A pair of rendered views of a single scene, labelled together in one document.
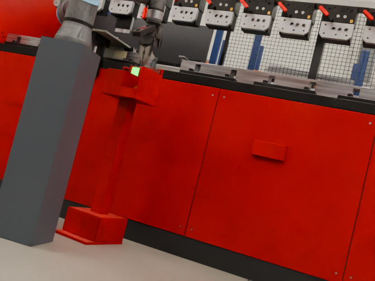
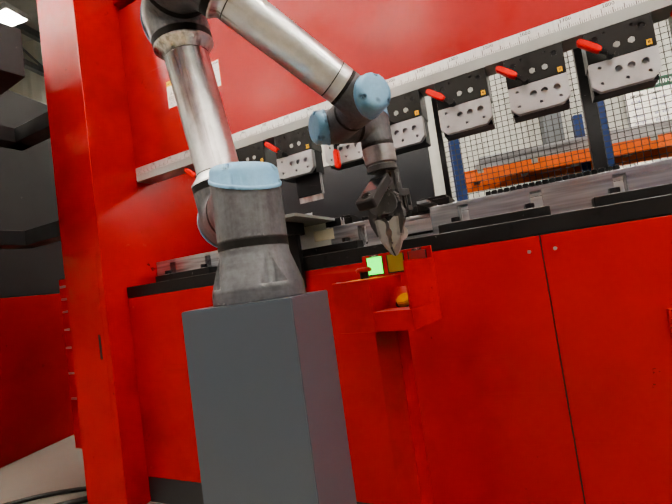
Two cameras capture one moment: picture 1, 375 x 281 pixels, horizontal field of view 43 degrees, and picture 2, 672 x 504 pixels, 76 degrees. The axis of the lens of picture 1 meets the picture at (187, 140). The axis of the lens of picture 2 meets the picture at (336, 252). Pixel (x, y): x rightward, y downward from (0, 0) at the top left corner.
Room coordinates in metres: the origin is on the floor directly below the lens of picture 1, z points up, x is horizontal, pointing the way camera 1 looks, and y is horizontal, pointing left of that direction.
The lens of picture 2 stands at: (1.20, 0.35, 0.79)
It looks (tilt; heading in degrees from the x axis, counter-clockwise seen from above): 3 degrees up; 4
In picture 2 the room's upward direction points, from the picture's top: 8 degrees counter-clockwise
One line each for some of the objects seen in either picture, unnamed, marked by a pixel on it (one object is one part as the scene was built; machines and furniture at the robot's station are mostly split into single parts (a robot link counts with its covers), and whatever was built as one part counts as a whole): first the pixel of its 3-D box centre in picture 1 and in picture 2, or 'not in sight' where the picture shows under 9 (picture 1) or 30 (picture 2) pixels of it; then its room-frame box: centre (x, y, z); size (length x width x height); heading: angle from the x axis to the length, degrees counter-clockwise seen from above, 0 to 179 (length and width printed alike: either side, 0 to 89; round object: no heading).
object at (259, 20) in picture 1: (258, 16); (536, 84); (2.42, -0.20, 1.26); 0.15 x 0.09 x 0.17; 67
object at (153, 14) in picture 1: (154, 16); (378, 157); (2.19, 0.29, 1.06); 0.08 x 0.08 x 0.05
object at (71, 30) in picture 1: (75, 34); (256, 270); (1.89, 0.53, 0.82); 0.15 x 0.15 x 0.10
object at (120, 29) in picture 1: (124, 24); (310, 188); (2.73, 0.51, 1.13); 0.10 x 0.02 x 0.10; 67
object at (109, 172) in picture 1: (113, 155); (407, 439); (2.24, 0.31, 0.39); 0.06 x 0.06 x 0.54; 59
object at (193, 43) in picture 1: (130, 48); (321, 213); (3.29, 0.53, 1.12); 1.13 x 0.02 x 0.44; 67
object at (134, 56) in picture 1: (123, 59); (331, 241); (2.71, 0.46, 0.92); 0.39 x 0.06 x 0.10; 67
